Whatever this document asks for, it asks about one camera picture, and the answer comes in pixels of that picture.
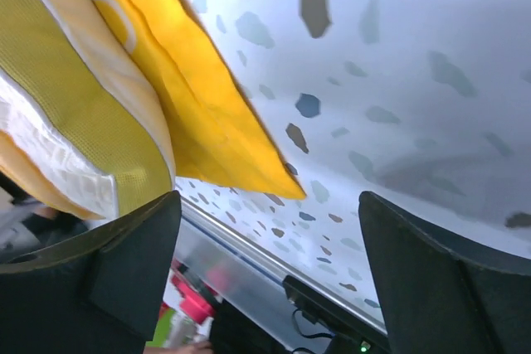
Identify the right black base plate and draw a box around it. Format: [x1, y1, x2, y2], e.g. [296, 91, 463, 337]
[282, 275, 391, 354]

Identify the cream yellow-edged pillow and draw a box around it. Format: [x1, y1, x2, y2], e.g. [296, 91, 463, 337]
[1, 0, 175, 220]

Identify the yellow pillowcase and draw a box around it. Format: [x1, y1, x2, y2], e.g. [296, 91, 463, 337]
[61, 0, 308, 201]

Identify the aluminium mounting rail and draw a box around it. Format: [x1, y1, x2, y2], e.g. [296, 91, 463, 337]
[183, 199, 387, 336]

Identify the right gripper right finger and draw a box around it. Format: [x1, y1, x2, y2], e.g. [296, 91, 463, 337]
[358, 192, 530, 353]

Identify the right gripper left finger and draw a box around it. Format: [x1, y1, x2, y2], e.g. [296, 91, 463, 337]
[1, 191, 182, 354]

